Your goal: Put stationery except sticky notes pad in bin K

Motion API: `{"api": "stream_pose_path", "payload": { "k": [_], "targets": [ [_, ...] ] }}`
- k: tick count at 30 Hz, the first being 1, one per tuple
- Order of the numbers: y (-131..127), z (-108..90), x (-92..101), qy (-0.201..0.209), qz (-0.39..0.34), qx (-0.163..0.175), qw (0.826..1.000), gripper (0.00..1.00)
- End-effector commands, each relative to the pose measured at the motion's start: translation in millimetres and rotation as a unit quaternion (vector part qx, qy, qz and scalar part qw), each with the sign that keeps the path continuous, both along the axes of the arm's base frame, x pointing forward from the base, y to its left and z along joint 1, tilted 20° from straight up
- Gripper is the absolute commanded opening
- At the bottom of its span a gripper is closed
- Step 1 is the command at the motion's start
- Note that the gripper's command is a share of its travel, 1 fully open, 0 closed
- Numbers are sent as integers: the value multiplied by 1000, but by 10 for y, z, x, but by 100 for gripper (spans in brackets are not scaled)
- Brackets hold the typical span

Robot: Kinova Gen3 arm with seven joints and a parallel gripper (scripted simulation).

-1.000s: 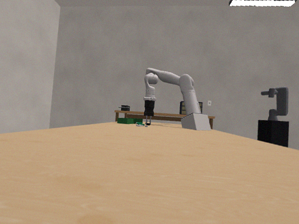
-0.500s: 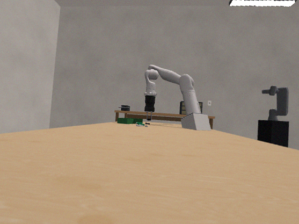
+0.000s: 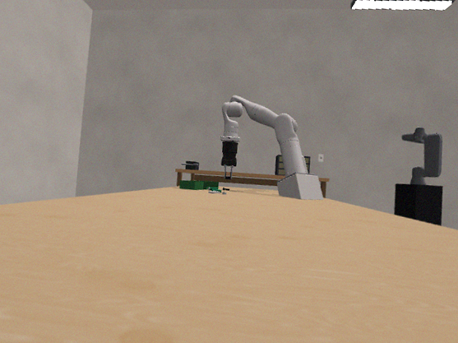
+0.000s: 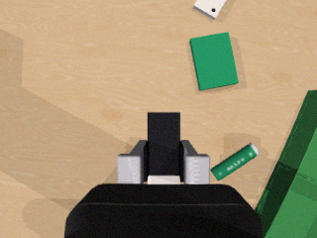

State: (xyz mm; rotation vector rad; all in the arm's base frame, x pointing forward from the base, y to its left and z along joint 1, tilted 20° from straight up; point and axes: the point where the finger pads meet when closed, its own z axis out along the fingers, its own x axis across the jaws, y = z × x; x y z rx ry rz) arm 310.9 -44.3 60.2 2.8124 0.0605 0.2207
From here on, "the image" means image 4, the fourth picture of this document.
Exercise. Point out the green three-compartment tray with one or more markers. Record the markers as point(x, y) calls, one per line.
point(288, 205)

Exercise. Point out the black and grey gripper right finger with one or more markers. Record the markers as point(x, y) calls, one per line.
point(193, 168)

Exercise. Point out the green battery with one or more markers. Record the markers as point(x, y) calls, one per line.
point(235, 161)

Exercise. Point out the white domino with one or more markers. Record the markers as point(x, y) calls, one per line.
point(209, 8)

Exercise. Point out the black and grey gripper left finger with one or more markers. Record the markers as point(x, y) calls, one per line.
point(134, 167)

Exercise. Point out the green flat rectangular pad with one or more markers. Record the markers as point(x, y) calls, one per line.
point(213, 61)

